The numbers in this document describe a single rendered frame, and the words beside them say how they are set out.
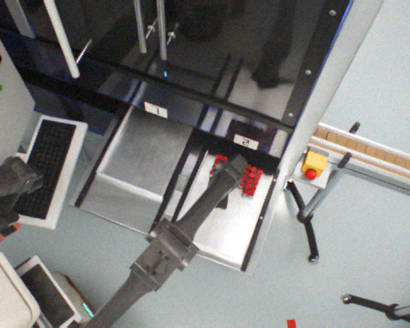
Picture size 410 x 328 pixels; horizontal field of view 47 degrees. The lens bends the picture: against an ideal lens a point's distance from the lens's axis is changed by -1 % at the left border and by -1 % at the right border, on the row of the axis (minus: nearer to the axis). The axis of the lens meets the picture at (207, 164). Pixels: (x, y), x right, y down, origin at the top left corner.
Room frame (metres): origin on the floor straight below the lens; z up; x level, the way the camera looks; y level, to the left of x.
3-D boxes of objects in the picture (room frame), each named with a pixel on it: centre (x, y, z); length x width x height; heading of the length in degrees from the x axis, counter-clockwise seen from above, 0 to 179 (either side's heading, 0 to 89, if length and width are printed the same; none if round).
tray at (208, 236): (0.55, -0.07, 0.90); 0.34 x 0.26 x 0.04; 164
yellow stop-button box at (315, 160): (0.71, -0.37, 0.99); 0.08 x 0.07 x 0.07; 165
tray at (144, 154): (0.75, 0.23, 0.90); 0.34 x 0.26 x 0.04; 165
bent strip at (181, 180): (0.56, 0.10, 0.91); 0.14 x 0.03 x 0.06; 164
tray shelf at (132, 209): (0.64, 0.08, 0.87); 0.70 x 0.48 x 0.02; 75
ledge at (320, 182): (0.75, -0.40, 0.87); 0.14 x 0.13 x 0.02; 165
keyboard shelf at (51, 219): (0.65, 0.66, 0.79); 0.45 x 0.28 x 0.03; 175
